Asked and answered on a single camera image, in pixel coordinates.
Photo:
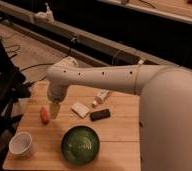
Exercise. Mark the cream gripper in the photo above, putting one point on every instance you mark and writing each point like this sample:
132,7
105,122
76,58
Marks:
54,108

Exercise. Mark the white ceramic cup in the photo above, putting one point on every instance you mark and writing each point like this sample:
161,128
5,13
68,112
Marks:
21,145

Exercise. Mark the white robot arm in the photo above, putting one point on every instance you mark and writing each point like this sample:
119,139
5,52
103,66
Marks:
160,96

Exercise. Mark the green ceramic bowl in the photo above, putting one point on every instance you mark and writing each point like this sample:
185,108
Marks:
80,145

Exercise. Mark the orange carrot toy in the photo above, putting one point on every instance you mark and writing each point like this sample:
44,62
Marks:
44,115

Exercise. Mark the black rectangular block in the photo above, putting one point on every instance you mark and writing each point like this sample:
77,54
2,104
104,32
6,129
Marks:
97,115

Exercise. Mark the white plastic bottle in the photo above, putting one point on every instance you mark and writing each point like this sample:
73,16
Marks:
100,97

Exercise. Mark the black chair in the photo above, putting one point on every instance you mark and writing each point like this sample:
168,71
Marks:
11,87

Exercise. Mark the long metal rail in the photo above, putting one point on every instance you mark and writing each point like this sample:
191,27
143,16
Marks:
103,28

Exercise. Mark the white object on rail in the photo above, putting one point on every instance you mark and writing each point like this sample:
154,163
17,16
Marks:
47,15

